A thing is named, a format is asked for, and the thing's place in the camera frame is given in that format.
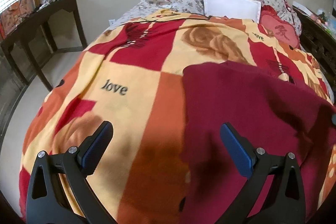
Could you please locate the maroon garment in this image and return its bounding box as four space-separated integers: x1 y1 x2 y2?
180 61 335 223

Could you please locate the red orange patchwork blanket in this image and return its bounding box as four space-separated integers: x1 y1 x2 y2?
19 9 335 223

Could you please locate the dark carved wooden cabinet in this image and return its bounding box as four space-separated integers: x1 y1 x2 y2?
292 6 336 83

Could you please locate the red heart cushion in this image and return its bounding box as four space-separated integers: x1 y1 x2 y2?
259 5 299 48

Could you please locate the dark wooden side table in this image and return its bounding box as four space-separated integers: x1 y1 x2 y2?
0 0 88 92

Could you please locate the white pillow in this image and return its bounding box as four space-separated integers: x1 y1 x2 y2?
203 0 261 23

